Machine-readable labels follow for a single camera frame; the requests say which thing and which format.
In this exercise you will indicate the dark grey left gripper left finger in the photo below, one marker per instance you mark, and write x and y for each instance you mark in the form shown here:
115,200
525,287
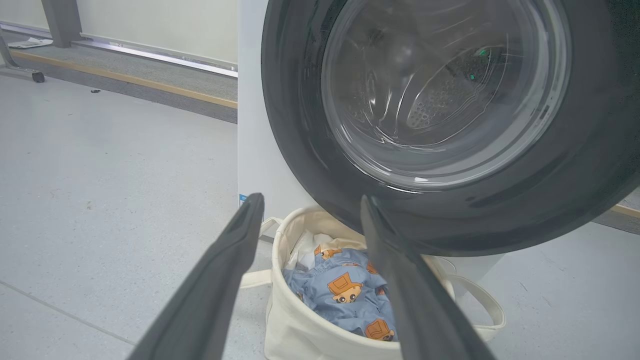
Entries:
210,300

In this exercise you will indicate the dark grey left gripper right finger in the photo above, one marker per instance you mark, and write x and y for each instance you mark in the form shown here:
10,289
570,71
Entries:
420,315

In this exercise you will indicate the blue cartoon print garment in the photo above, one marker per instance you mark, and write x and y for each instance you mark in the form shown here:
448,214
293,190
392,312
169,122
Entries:
320,280

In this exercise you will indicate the black round washing machine door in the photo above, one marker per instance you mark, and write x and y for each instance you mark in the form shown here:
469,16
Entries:
575,175

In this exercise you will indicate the cream canvas laundry basket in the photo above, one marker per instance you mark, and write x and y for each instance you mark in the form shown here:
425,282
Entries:
300,335

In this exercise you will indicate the white washing machine body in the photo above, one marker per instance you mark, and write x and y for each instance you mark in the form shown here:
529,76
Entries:
255,125

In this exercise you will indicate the blue energy label sticker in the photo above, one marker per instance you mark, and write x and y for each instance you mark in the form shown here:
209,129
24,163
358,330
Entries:
242,200

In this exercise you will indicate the white cloth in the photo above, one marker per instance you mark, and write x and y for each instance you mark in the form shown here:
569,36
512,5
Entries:
305,252

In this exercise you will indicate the grey wheeled furniture foot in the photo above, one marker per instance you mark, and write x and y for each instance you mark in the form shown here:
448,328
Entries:
36,76

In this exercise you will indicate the white paper sheet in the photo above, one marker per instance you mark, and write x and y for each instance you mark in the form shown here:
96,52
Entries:
30,43

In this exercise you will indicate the grey metal desk leg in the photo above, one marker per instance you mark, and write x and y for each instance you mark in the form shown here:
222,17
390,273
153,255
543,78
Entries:
62,22

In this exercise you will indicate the aluminium wall rail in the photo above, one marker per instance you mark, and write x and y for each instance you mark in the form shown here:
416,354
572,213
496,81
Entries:
150,54

